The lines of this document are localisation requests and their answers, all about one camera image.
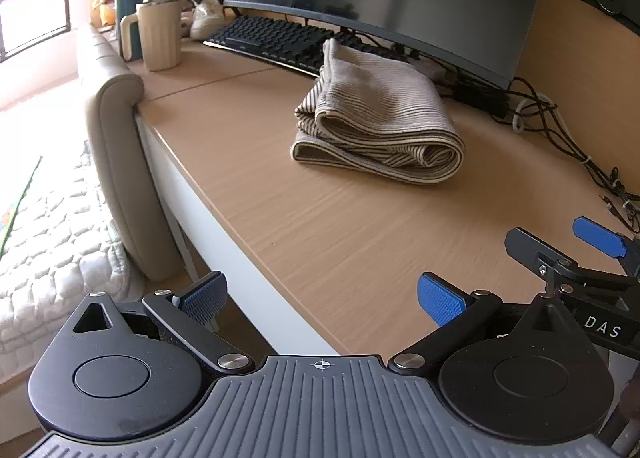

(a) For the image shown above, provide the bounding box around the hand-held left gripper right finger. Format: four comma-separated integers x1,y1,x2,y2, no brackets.
389,273,576,375

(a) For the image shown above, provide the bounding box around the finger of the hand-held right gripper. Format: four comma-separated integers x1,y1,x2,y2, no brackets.
574,217,640,279
505,227,640,297

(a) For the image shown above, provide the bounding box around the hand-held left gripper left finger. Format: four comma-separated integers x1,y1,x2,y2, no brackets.
74,271,255,375

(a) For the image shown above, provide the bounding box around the striped beige garment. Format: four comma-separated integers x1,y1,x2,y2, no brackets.
290,38,467,185

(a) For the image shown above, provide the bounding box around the white quilted mattress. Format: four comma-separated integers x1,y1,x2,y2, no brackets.
0,138,147,355

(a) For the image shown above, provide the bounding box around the beige padded headboard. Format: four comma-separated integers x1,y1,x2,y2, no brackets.
75,25,187,283

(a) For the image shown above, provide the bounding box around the black keyboard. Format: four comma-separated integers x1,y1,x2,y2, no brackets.
202,15,406,79

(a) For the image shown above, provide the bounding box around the cream ribbed lidded mug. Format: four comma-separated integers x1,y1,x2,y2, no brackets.
136,0,183,72

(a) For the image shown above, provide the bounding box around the white shoe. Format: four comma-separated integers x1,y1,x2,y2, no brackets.
189,0,227,41

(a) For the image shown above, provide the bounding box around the tangle of black cables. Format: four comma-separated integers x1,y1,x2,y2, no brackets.
415,60,640,235

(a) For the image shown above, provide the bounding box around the teal tumbler with handle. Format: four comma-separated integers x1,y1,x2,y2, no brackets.
114,0,145,61

